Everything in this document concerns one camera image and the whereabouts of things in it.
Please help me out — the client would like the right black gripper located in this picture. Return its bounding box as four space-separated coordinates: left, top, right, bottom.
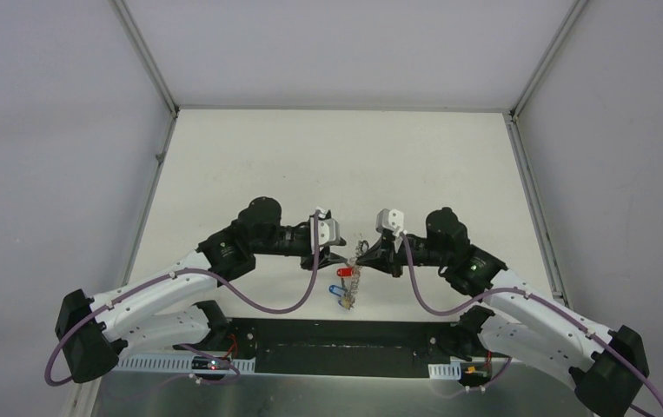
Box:
356 233 449 279

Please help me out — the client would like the red capped key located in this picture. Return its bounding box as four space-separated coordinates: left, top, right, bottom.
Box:
336 267 354 278

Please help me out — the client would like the blue key tag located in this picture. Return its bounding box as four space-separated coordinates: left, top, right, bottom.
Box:
328 285 347 297

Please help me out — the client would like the metal disc with keyrings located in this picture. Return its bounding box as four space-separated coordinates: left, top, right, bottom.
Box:
341 235 365 298

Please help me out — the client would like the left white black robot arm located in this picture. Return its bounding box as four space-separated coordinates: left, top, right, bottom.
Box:
44 196 346 387

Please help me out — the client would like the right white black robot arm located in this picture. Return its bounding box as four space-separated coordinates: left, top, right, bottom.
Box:
356 207 650 416

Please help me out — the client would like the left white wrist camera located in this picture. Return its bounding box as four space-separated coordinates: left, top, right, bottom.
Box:
309 207 347 249

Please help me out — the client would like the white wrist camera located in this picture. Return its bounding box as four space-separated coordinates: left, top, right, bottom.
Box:
375 208 405 236
309 207 347 249

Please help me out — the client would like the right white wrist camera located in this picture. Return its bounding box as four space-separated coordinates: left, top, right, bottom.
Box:
375 208 405 236

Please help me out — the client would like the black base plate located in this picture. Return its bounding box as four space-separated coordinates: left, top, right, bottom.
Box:
194 318 487 378

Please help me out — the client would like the right white cable duct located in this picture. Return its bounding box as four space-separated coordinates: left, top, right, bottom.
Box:
428 361 462 381

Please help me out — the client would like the white cable duct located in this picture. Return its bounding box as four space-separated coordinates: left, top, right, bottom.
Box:
112 353 255 374
428 361 462 381

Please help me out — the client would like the left white cable duct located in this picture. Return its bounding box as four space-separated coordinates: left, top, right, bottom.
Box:
112 353 255 374

